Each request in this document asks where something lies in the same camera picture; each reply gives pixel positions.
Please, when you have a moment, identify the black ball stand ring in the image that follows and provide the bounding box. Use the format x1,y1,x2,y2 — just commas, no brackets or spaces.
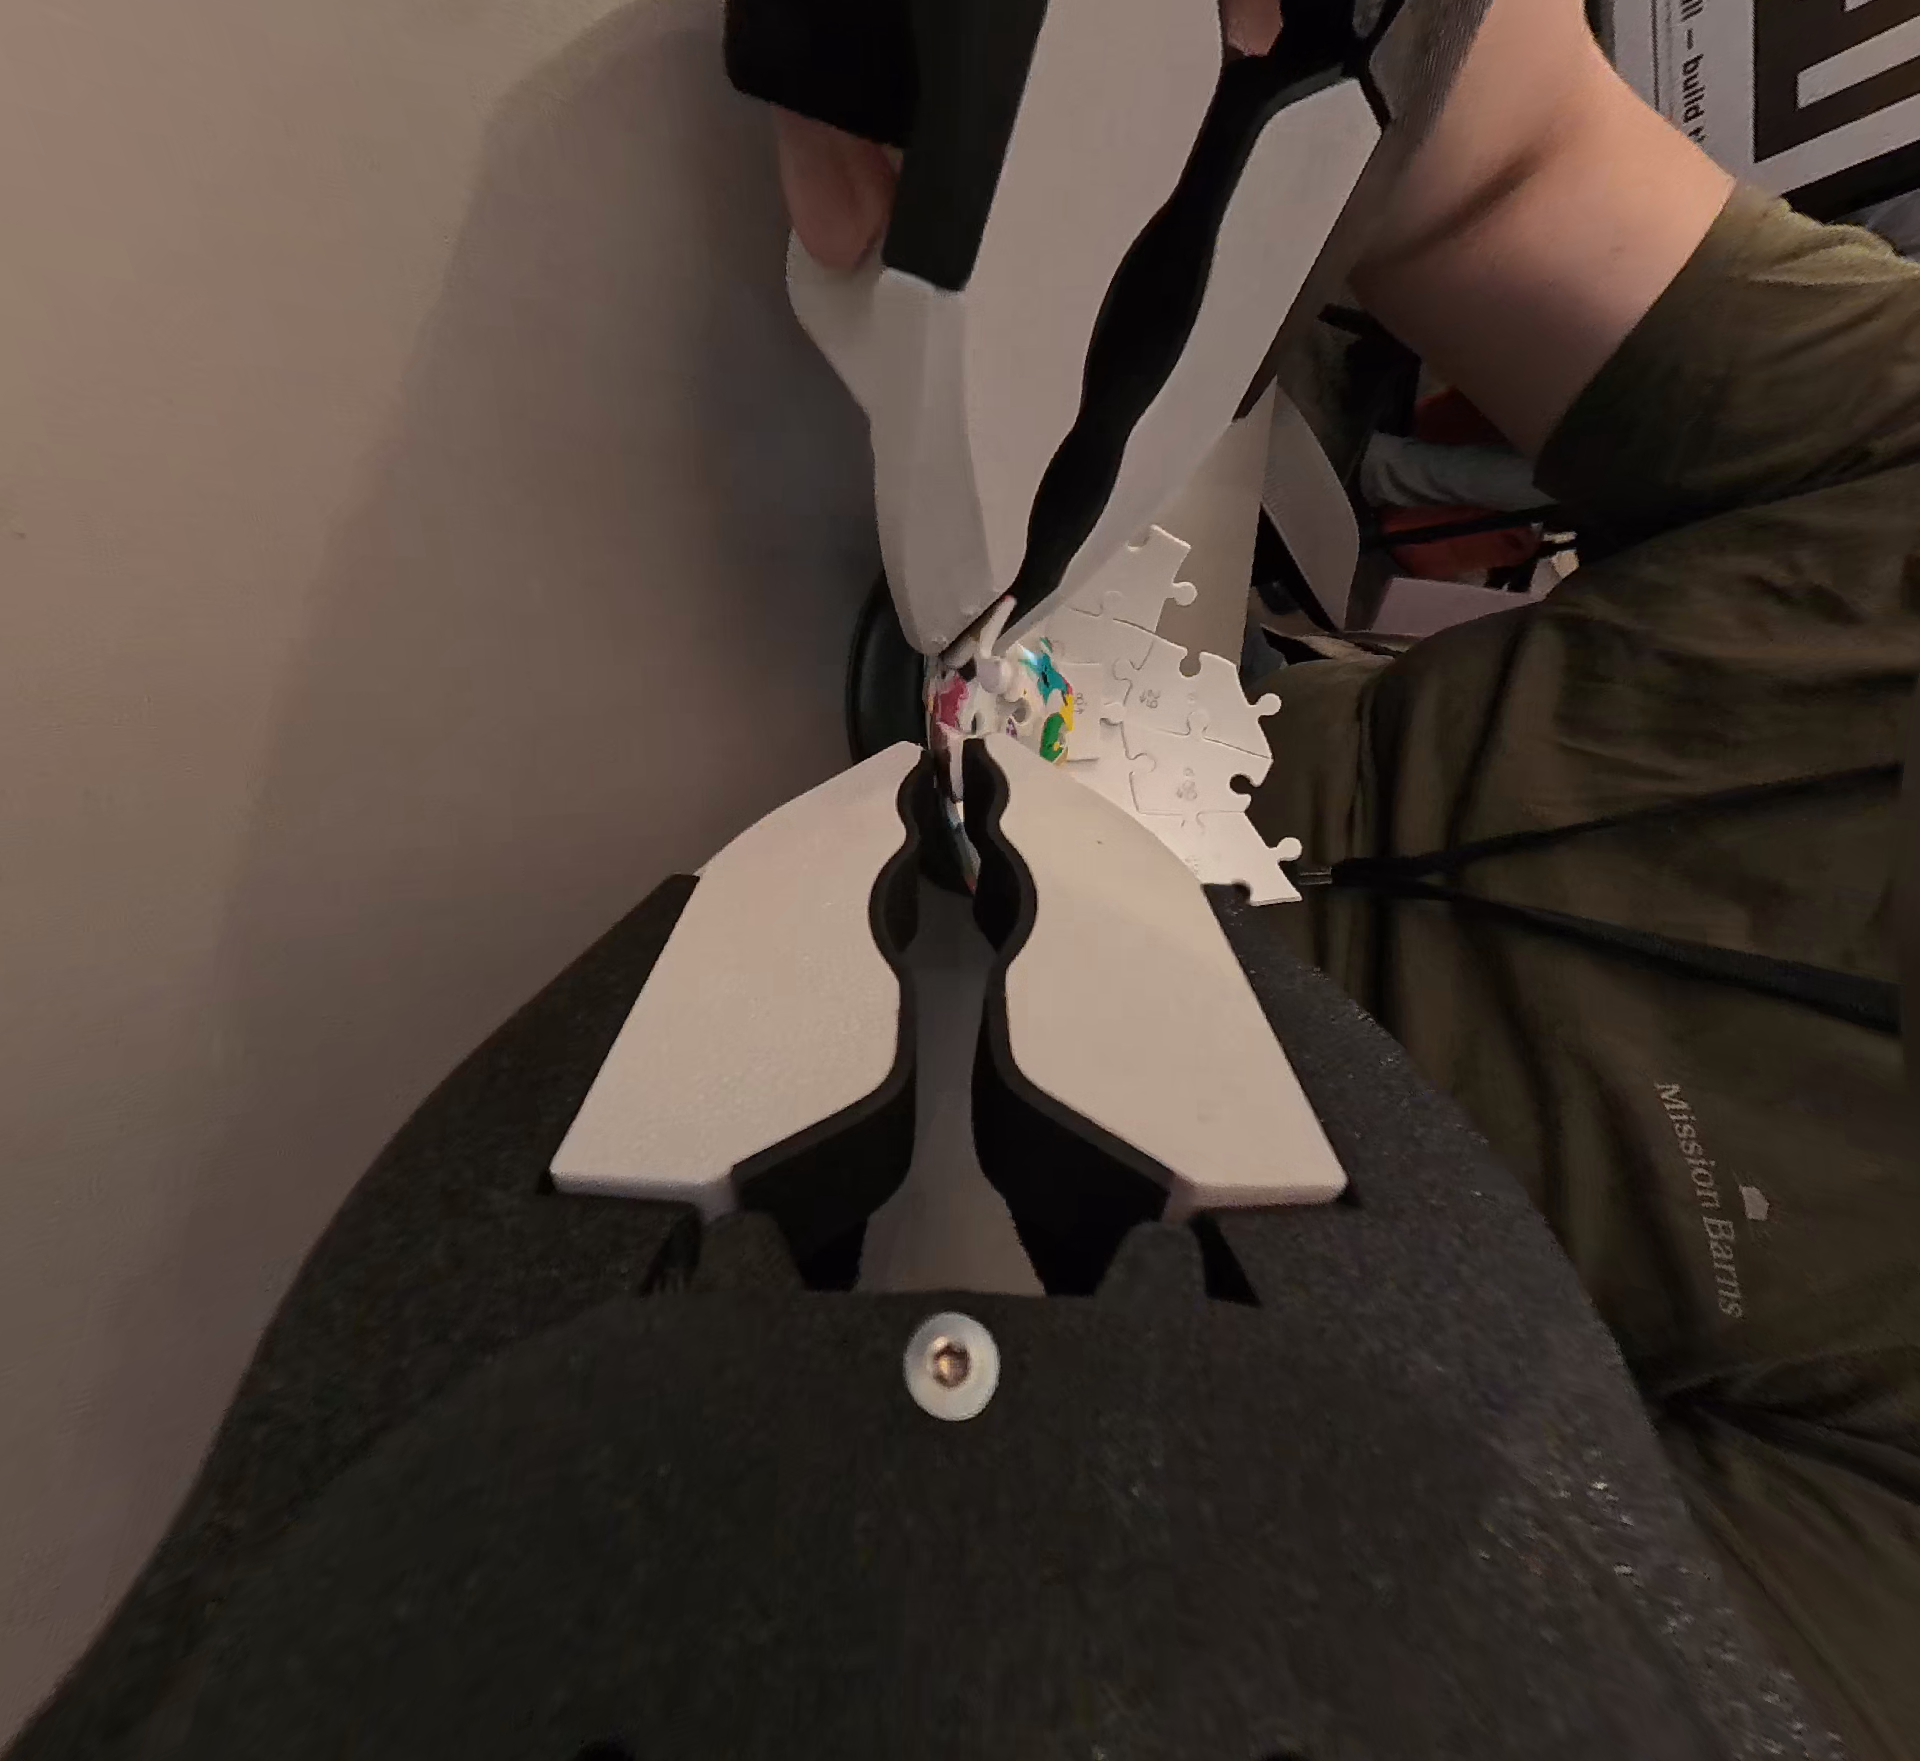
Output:
843,582,976,893

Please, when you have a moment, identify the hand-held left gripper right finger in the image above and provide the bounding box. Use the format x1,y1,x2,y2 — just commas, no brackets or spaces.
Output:
960,738,1349,1210

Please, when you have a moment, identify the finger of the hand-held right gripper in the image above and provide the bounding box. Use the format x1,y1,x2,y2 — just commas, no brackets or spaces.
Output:
1021,79,1392,622
784,0,1226,659

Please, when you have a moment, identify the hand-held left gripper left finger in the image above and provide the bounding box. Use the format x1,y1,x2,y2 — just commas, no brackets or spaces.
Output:
548,742,923,1210

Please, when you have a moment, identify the small puzzle piece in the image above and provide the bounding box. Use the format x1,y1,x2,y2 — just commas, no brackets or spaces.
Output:
945,596,1053,734

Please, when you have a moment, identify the colourful loose puzzle piece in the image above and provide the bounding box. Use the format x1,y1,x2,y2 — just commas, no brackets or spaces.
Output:
1021,644,1082,764

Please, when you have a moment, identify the white half puzzle ball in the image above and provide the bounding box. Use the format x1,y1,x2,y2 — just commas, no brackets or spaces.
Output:
921,521,1306,907

